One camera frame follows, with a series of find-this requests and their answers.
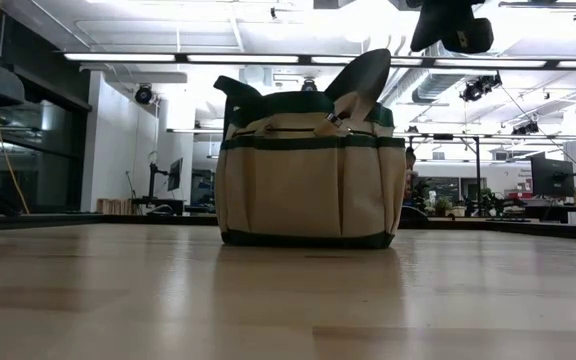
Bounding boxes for cream green gardening bag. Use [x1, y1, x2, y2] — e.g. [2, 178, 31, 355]
[212, 74, 408, 250]

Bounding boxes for black track light cluster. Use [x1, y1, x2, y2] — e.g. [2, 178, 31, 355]
[458, 72, 503, 103]

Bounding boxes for person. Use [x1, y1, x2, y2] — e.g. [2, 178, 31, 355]
[404, 146, 418, 201]

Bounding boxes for black desk monitor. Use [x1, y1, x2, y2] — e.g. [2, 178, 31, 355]
[529, 152, 576, 199]

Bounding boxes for small background potted plants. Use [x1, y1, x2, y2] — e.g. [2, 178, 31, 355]
[417, 187, 527, 219]

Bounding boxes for wooden crate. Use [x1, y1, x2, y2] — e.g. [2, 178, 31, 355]
[96, 198, 137, 216]

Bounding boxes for long ceiling light strip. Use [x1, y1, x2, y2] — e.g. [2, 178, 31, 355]
[62, 52, 576, 69]

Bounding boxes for black background desk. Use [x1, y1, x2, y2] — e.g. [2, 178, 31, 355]
[487, 197, 576, 224]

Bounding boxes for monitor on black stand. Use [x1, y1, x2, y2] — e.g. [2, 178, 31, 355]
[145, 156, 184, 201]

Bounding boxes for silver ventilation duct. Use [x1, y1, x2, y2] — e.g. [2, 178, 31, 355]
[377, 0, 524, 131]

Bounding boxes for yellow hanging cable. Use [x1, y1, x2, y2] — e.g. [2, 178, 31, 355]
[0, 0, 32, 216]

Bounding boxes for black metal rack frame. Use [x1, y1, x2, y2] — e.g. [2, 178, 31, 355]
[166, 127, 484, 217]

